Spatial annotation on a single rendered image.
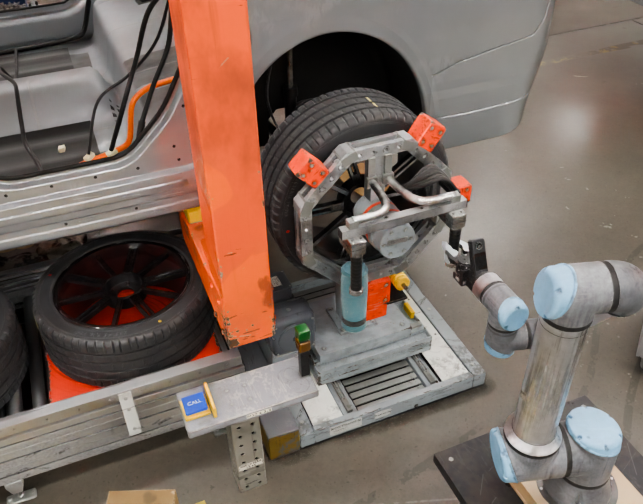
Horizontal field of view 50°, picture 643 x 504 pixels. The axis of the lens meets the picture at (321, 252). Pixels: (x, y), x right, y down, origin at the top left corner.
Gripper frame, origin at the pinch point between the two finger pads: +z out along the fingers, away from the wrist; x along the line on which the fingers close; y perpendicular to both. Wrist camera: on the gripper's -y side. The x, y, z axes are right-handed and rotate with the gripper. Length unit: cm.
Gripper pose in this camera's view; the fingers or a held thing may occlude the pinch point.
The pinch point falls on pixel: (450, 241)
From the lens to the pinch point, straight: 223.2
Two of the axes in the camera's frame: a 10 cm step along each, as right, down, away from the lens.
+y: 0.2, 7.9, 6.2
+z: -3.8, -5.6, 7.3
